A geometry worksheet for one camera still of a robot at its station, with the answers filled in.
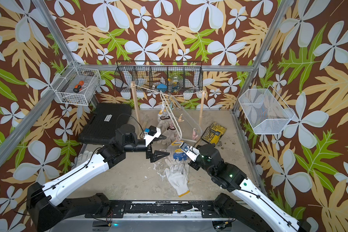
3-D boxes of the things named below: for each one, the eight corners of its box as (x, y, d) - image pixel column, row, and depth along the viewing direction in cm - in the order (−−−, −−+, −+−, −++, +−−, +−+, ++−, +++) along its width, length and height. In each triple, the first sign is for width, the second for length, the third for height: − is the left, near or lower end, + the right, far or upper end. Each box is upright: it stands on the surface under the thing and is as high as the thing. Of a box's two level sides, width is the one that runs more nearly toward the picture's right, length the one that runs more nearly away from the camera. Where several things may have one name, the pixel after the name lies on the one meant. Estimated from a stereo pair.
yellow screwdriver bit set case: (200, 139, 104) (201, 136, 101) (212, 123, 113) (213, 120, 110) (216, 147, 100) (217, 145, 97) (226, 130, 109) (227, 127, 106)
